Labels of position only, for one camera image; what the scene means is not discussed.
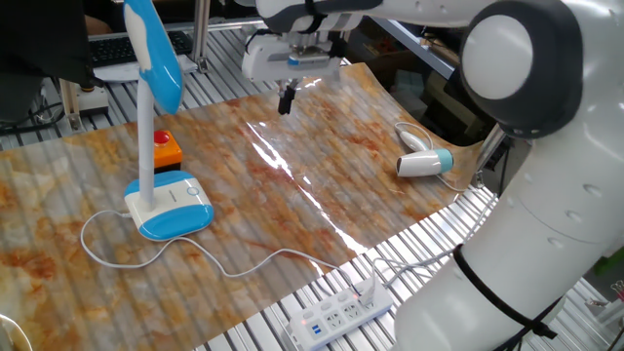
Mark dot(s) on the black monitor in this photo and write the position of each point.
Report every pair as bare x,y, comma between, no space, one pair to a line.
39,39

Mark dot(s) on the orange emergency stop button box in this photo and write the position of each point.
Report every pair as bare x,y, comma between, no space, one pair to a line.
168,153

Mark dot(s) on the blue white desk lamp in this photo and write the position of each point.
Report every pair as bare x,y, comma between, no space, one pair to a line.
170,209

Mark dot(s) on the person bare forearm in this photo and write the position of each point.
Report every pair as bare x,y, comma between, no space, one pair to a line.
96,27

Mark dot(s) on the black computer keyboard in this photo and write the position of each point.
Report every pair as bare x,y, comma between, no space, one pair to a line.
112,49

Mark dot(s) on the silver camera bar on gripper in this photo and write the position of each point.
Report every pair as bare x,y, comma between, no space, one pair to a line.
309,59

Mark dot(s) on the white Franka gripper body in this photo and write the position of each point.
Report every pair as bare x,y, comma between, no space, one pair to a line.
263,58

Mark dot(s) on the white board under keyboard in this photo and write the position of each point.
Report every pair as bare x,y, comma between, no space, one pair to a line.
122,73

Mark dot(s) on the black equipment case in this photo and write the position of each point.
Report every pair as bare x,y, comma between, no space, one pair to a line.
439,102

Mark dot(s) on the short aluminium frame post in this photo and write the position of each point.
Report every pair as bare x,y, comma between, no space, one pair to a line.
72,105

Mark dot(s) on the white power strip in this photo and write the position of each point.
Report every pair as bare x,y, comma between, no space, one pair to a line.
336,317

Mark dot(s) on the small white box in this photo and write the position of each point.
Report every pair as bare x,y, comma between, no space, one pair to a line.
92,100

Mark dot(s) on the tall aluminium frame post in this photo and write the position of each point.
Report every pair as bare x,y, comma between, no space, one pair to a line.
201,34

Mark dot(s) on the slanted aluminium frame leg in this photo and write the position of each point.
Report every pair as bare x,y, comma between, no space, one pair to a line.
490,146

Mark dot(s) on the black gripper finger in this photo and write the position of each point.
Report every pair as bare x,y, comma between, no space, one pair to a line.
284,105
292,87

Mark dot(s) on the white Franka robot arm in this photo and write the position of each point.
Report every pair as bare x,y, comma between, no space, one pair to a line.
560,219

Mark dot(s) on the marble pattern table mat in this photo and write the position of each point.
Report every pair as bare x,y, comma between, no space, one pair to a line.
292,195

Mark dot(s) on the white bowl rim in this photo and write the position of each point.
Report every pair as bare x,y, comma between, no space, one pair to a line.
10,331

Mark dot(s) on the white teal hair dryer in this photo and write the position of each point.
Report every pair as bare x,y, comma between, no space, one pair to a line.
421,163

